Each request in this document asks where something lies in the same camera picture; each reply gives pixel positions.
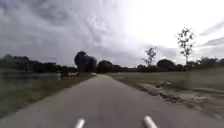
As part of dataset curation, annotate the large dark round tree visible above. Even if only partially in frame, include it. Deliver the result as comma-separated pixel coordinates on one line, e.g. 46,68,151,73
73,50,98,74

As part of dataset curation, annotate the grey asphalt path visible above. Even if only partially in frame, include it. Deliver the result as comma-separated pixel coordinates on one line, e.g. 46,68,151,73
0,73,224,128

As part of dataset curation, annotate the thin sparse young tree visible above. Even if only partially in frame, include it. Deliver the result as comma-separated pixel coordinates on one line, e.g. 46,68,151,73
176,27,195,65
142,46,159,68

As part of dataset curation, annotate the row of trees behind field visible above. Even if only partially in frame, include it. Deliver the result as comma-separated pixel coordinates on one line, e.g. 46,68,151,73
95,55,224,73

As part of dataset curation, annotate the wide grass field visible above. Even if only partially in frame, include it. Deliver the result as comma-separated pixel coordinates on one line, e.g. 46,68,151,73
108,66,224,120

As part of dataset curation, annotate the robot's own part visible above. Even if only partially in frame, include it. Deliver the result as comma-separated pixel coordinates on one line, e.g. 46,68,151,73
73,117,86,128
143,115,158,128

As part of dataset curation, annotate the grass verge beside water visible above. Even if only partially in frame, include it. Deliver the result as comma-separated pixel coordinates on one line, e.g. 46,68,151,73
0,73,98,120

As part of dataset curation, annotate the dark pond water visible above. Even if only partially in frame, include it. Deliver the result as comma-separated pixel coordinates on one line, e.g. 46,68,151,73
0,72,63,83

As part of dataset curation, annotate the dark wood behind pond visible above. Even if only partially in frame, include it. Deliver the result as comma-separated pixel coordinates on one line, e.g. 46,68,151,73
0,53,78,74

